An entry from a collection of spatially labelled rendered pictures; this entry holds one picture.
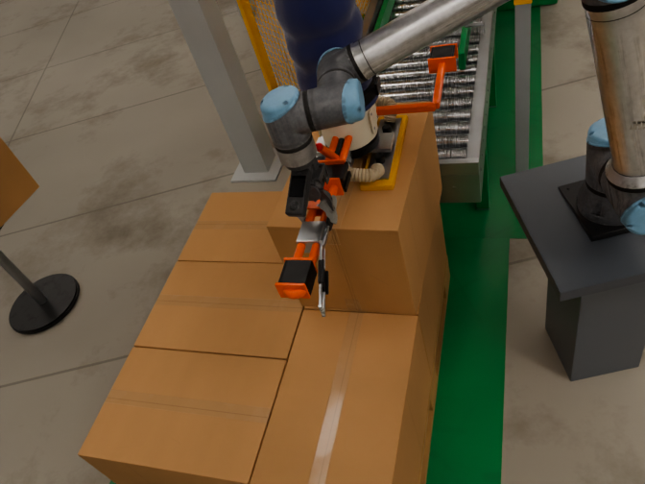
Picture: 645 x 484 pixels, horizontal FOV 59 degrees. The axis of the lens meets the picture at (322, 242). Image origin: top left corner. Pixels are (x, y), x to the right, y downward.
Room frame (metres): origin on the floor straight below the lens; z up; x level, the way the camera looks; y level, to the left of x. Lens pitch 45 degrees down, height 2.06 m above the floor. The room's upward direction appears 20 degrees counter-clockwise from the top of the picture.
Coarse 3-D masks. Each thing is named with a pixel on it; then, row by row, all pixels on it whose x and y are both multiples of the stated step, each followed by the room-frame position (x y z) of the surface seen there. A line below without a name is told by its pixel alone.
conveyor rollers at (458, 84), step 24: (408, 0) 3.20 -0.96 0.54; (384, 72) 2.52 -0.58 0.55; (408, 72) 2.45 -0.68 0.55; (456, 72) 2.33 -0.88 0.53; (384, 96) 2.32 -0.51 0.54; (408, 96) 2.27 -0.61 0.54; (432, 96) 2.21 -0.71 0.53; (456, 96) 2.16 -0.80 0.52; (456, 120) 1.99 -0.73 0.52; (456, 144) 1.83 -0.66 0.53
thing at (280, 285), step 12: (288, 264) 0.94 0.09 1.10; (300, 264) 0.93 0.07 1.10; (312, 264) 0.93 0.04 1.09; (288, 276) 0.91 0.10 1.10; (300, 276) 0.90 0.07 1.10; (312, 276) 0.91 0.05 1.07; (276, 288) 0.90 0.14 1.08; (288, 288) 0.88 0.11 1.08; (300, 288) 0.87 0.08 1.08; (312, 288) 0.89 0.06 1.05
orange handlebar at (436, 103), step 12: (444, 72) 1.53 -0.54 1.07; (384, 108) 1.43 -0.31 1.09; (396, 108) 1.41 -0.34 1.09; (408, 108) 1.40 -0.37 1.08; (420, 108) 1.38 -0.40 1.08; (432, 108) 1.36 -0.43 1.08; (336, 144) 1.35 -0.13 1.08; (348, 144) 1.33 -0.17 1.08; (336, 192) 1.16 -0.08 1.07; (312, 204) 1.13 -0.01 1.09; (312, 216) 1.09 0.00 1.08; (324, 216) 1.07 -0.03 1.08; (300, 252) 0.99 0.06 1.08; (312, 252) 0.97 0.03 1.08
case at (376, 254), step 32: (416, 128) 1.48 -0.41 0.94; (416, 160) 1.33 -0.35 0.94; (352, 192) 1.29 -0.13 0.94; (384, 192) 1.24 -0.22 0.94; (416, 192) 1.28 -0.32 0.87; (288, 224) 1.25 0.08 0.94; (352, 224) 1.16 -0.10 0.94; (384, 224) 1.12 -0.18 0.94; (416, 224) 1.22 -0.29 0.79; (288, 256) 1.26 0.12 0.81; (352, 256) 1.15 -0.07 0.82; (384, 256) 1.10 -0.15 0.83; (416, 256) 1.17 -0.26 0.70; (352, 288) 1.17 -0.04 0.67; (384, 288) 1.12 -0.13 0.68; (416, 288) 1.12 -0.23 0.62
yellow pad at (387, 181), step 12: (396, 120) 1.51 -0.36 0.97; (384, 132) 1.46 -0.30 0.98; (396, 132) 1.46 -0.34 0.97; (396, 144) 1.40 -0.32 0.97; (372, 156) 1.38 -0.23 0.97; (384, 156) 1.37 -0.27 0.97; (396, 156) 1.35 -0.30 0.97; (384, 168) 1.31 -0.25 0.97; (396, 168) 1.30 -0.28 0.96; (384, 180) 1.27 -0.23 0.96
